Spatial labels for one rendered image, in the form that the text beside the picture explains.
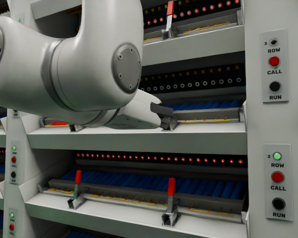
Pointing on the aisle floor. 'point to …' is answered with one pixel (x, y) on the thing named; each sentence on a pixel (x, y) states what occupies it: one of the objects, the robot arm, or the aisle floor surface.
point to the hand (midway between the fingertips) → (153, 119)
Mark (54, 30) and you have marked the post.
